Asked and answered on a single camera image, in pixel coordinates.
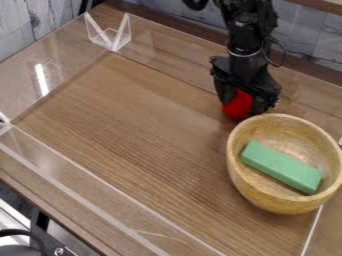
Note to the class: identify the black metal table frame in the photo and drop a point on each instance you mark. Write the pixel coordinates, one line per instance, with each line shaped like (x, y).
(54, 247)

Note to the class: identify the green rectangular block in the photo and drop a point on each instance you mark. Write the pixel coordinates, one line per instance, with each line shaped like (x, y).
(283, 167)

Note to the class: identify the red plush fruit green leaf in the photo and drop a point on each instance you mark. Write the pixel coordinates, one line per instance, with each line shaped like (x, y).
(239, 108)

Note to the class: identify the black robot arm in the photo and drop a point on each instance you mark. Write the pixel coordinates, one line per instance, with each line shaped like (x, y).
(251, 20)

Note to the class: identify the clear acrylic tray wall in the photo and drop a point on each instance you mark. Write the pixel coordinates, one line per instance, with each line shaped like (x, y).
(129, 177)

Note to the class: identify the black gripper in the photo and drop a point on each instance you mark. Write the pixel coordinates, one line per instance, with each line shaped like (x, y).
(248, 75)

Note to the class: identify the wooden bowl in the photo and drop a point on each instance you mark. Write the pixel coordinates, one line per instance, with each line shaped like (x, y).
(303, 140)

